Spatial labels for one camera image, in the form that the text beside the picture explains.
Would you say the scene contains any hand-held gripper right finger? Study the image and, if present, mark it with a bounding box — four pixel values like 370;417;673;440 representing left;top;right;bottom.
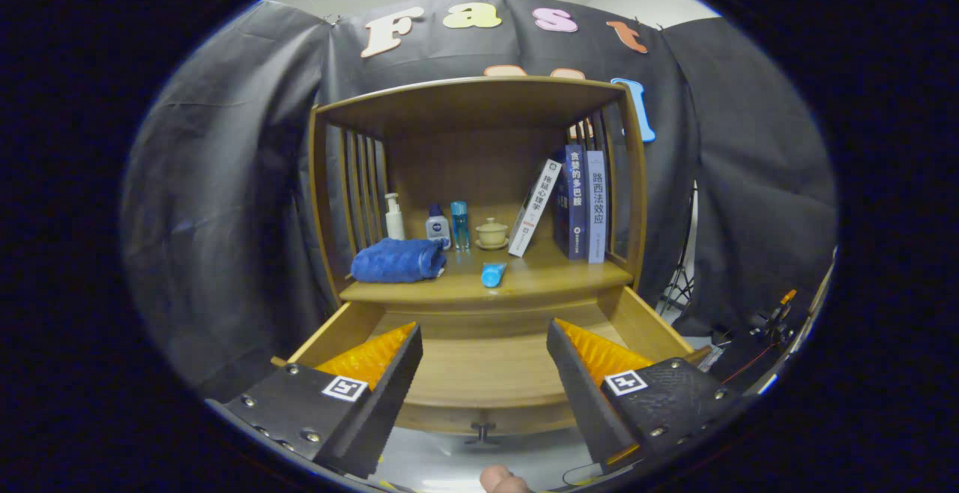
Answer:
546;320;742;477

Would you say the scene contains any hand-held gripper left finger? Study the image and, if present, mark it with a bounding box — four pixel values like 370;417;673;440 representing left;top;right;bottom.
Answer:
206;323;426;481

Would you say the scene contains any wooden drawer with black knob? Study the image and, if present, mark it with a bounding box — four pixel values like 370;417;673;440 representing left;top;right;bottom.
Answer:
271;285;711;445

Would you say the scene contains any wooden countertop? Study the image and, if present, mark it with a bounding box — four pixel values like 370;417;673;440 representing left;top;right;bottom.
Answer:
339;242;635;305

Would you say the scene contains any wooden cabinet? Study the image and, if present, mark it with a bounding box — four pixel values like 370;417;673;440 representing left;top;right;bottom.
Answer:
307;76;649;306

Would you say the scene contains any blue folded towel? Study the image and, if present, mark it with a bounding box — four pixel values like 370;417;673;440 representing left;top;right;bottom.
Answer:
351;238;448;284

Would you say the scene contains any black tripod stand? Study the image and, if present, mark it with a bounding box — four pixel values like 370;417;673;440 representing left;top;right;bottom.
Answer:
659;186;699;318

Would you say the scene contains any white bottle with blue cap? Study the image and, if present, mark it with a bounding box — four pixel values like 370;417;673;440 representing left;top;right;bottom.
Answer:
426;204;452;251

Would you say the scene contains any white pump bottle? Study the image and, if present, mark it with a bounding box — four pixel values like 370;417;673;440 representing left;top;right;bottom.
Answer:
384;193;406;241

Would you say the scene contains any thin dark navy book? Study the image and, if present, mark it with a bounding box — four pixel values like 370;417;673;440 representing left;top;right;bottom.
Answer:
553;171;570;254

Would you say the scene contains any clear blue bottle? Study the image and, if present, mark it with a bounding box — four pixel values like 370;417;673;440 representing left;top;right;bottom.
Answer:
450;201;471;251

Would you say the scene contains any beige lidded teacup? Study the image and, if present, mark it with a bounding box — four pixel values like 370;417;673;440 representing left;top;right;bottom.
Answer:
475;217;510;251

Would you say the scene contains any pale lavender book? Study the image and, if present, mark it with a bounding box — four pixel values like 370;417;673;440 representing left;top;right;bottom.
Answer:
585;150;608;264

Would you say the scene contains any dark blue book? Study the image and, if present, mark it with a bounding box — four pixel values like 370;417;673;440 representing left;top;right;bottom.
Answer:
564;143;589;261

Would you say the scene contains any white leaning book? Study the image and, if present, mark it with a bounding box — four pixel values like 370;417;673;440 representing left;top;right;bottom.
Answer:
507;159;563;258

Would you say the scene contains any black clamp with orange tip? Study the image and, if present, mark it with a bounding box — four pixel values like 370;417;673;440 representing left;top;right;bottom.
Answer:
749;289;799;344

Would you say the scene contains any black backdrop cloth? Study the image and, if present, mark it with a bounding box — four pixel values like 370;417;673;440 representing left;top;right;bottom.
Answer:
120;0;838;396

